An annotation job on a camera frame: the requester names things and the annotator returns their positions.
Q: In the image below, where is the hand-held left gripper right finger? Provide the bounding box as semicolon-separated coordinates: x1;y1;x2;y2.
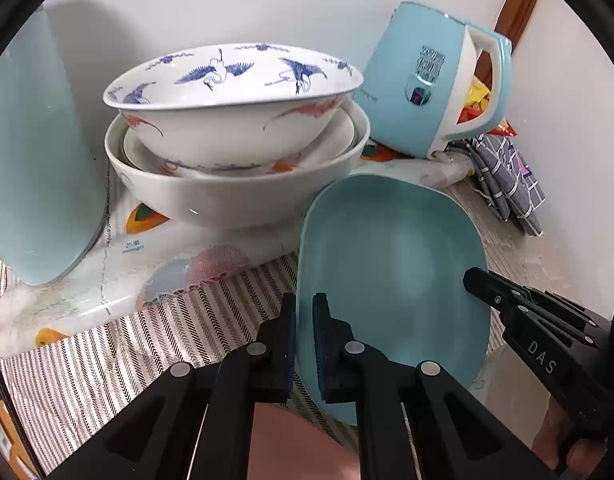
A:
312;292;558;480

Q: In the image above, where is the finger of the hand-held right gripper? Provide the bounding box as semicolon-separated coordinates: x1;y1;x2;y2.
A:
463;267;610;347

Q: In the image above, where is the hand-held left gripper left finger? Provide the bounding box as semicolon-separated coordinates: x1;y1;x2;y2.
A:
47;292;298;480

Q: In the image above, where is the small brown bowl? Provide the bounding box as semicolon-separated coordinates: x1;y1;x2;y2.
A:
251;402;362;480

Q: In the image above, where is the light blue plate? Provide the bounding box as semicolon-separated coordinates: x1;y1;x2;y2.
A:
296;172;492;426

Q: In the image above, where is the person's right hand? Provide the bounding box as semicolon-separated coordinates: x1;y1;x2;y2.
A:
541;395;595;473

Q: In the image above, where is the grey checked cloth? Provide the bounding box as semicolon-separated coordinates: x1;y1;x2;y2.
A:
454;132;546;236

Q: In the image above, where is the red snack packet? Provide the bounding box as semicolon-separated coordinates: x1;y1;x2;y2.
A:
457;105;518;137

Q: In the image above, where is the rolled printed plastic sheet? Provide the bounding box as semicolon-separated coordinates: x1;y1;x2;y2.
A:
0;142;476;361

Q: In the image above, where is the large white bowl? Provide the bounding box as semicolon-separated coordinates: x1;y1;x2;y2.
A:
104;102;372;231

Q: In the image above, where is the striped tablecloth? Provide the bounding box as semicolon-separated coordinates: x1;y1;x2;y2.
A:
0;180;580;478

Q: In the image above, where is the light blue electric kettle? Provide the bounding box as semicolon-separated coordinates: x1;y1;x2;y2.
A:
359;1;514;161

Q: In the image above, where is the yellow snack packet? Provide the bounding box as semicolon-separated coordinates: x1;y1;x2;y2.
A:
467;74;494;111

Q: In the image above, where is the shallow white bowl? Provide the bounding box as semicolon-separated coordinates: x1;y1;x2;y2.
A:
121;102;360;177

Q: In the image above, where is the crane-patterned porcelain bowl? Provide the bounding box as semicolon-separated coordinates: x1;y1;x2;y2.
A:
103;44;364;171

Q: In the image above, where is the light blue thermos jug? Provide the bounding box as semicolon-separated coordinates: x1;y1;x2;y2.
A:
0;10;108;287

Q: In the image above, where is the brown wooden frame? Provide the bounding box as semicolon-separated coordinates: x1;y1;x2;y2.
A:
492;0;545;81

